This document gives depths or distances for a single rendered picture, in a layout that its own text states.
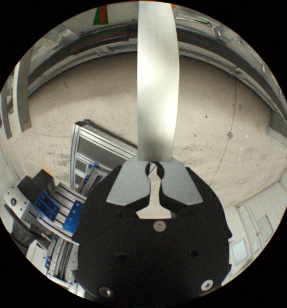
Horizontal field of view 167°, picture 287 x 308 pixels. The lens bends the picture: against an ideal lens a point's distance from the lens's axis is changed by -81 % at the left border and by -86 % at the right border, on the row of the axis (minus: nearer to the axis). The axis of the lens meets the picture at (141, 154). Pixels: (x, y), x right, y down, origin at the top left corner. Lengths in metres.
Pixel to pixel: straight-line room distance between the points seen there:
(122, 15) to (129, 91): 0.76
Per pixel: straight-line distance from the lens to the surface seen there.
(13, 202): 0.51
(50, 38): 0.41
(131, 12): 0.31
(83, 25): 0.35
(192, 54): 0.98
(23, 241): 0.65
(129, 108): 0.95
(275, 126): 2.51
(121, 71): 1.01
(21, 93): 0.25
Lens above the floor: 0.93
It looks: 59 degrees down
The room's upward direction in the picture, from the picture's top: 174 degrees counter-clockwise
